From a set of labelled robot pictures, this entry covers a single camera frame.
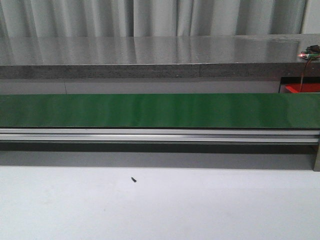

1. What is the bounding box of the red plastic tray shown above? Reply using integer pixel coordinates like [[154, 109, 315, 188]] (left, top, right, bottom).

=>
[[283, 83, 320, 94]]

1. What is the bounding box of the aluminium conveyor frame rail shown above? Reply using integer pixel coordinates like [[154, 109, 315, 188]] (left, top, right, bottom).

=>
[[0, 127, 320, 171]]

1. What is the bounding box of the green conveyor belt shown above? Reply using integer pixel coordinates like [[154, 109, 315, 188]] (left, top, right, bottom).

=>
[[0, 93, 320, 129]]

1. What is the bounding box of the small green circuit board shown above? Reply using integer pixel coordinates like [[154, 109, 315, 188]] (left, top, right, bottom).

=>
[[298, 51, 320, 60]]

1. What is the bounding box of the grey stone counter shelf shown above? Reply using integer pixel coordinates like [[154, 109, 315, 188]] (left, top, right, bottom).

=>
[[0, 34, 320, 79]]

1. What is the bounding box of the grey white curtain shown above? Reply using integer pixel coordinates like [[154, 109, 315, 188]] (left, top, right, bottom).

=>
[[0, 0, 320, 38]]

